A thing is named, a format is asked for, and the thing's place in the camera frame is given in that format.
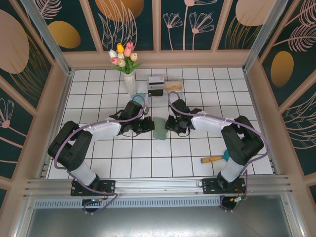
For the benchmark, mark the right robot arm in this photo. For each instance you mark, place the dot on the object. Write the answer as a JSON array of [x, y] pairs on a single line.
[[209, 122]]

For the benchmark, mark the artificial tulip bouquet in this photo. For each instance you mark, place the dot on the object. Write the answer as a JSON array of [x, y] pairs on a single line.
[[126, 55]]

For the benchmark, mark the light teal plastic item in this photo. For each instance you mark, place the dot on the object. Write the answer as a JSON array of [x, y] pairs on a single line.
[[140, 95]]

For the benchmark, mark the black credit card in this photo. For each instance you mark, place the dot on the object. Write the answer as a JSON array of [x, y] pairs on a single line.
[[155, 91]]

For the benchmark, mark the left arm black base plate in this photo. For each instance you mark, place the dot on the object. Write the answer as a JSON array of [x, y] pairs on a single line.
[[108, 187]]

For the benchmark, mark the small green circuit board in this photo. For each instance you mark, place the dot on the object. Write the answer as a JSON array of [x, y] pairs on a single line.
[[239, 200]]

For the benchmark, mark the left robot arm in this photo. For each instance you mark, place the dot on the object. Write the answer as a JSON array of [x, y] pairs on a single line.
[[103, 129]]

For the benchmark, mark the aluminium front rail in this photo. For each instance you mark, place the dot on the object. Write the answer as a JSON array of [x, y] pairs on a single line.
[[158, 185]]

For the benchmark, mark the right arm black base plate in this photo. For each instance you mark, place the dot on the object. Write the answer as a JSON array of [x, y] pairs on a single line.
[[209, 186]]

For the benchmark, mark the green card holder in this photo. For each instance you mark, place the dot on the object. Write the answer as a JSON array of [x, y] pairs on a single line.
[[160, 130]]

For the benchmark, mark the orange credit card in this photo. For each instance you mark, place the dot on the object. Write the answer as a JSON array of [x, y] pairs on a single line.
[[174, 85]]

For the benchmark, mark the aluminium corner post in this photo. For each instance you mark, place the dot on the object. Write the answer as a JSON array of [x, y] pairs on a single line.
[[264, 37], [49, 37]]

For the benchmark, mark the white ribbed vase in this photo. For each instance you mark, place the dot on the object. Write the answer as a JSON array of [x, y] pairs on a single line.
[[130, 85]]

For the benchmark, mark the clear acrylic card organizer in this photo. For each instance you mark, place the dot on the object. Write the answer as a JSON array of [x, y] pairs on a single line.
[[163, 100]]

